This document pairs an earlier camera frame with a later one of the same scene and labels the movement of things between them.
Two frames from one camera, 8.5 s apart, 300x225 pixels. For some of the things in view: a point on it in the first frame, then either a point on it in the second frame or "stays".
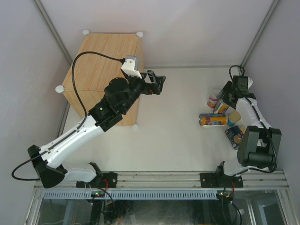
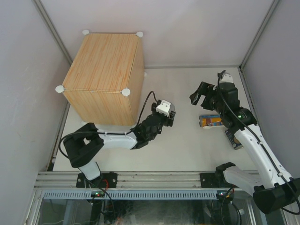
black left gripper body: (144, 87) → (163, 120)
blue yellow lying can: (213, 120) stays
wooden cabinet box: (93, 71) stays
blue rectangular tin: (235, 135) stays
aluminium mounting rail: (271, 180) stays
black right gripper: (222, 93) → (205, 89)
